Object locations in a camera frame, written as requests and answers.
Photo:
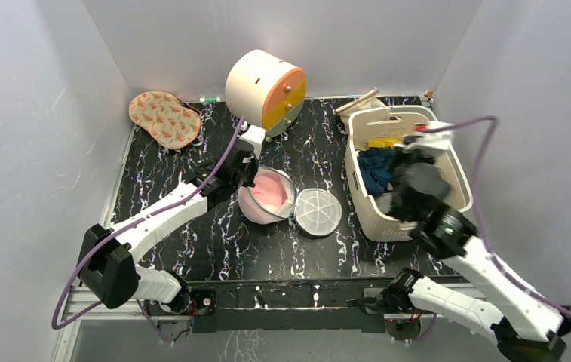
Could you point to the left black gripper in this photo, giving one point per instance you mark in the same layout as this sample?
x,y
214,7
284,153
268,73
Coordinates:
x,y
253,164

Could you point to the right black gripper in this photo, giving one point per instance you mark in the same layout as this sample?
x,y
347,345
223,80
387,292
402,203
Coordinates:
x,y
406,167

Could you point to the pink bra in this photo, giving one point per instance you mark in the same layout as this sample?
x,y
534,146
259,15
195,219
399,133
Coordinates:
x,y
268,190

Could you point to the white mesh bra laundry bag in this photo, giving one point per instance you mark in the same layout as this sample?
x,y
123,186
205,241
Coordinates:
x,y
316,211

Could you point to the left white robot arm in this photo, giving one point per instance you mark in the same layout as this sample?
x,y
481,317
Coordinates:
x,y
110,257

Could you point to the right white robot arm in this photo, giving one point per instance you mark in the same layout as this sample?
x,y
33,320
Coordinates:
x,y
522,327

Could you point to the cream perforated laundry basket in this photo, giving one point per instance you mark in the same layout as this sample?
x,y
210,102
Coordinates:
x,y
395,122

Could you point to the floral mesh laundry bag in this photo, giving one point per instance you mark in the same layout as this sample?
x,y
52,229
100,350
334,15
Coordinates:
x,y
172,123

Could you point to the beige-trimmed mesh laundry bag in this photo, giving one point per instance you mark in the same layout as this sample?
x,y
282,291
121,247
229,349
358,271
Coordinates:
x,y
365,102

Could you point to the dark blue garment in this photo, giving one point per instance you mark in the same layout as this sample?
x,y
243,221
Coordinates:
x,y
374,167

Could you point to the yellow garment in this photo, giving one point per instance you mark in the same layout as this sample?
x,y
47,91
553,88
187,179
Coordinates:
x,y
388,142

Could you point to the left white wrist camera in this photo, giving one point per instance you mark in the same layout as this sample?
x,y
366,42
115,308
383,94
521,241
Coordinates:
x,y
255,136

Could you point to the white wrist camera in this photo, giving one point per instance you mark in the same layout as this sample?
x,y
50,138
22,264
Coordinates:
x,y
255,136
432,138

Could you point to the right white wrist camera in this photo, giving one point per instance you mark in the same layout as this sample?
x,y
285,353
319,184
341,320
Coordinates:
x,y
432,138

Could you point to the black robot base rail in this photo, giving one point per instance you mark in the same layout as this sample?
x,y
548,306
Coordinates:
x,y
298,304

